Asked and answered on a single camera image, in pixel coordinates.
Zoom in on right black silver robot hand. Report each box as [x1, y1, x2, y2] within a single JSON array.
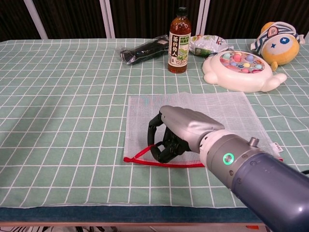
[[147, 105, 225, 164]]

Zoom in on clear zipper pouch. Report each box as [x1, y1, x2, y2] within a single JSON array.
[[123, 91, 285, 168]]

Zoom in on snack packet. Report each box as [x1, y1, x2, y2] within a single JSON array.
[[189, 34, 234, 58]]

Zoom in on white fishing game toy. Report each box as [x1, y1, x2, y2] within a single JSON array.
[[202, 50, 288, 93]]

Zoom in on brown tea bottle green label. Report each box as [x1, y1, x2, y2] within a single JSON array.
[[168, 6, 192, 74]]

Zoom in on black gloves in plastic pack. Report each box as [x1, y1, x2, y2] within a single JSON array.
[[120, 34, 169, 66]]

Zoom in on black pleated curtain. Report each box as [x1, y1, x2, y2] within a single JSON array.
[[205, 0, 309, 40], [0, 0, 41, 42], [32, 0, 107, 40], [110, 0, 201, 39]]

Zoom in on yellow plush toy striped hat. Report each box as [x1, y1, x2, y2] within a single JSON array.
[[250, 21, 306, 72]]

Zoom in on green checked tablecloth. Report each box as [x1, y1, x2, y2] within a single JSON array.
[[0, 38, 309, 209]]

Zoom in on white partition post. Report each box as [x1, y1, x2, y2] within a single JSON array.
[[196, 0, 211, 36], [23, 0, 48, 40], [99, 0, 116, 39]]

